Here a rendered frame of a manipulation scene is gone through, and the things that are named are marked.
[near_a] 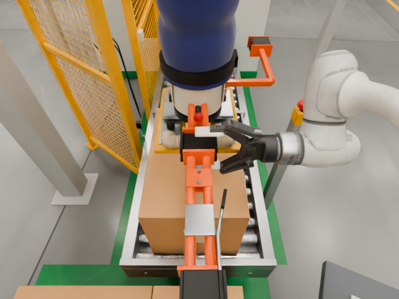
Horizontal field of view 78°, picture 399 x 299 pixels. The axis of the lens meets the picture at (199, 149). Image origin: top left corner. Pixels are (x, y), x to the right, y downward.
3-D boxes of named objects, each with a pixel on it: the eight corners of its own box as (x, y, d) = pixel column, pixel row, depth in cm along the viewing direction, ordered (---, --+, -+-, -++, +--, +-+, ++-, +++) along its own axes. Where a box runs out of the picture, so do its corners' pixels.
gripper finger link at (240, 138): (252, 153, 64) (256, 151, 64) (222, 134, 59) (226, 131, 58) (250, 142, 67) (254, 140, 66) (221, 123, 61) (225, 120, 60)
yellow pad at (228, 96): (208, 91, 104) (208, 80, 100) (231, 91, 104) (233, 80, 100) (211, 153, 82) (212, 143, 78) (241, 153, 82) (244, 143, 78)
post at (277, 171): (257, 204, 195) (294, 105, 119) (266, 204, 195) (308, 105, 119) (258, 212, 191) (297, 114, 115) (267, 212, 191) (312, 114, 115)
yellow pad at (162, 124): (162, 91, 103) (161, 81, 100) (186, 91, 104) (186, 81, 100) (154, 154, 81) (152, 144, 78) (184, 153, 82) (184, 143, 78)
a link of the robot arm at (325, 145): (287, 159, 73) (292, 115, 69) (339, 158, 73) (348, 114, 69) (302, 174, 62) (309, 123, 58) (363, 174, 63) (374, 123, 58)
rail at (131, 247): (167, 48, 276) (165, 31, 262) (172, 48, 276) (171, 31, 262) (129, 270, 126) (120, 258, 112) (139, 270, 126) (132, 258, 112)
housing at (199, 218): (184, 213, 57) (183, 203, 54) (214, 212, 57) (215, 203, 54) (184, 243, 52) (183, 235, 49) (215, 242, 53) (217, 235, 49)
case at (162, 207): (165, 156, 156) (157, 107, 126) (228, 156, 156) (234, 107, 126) (153, 254, 117) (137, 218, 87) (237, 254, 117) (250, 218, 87)
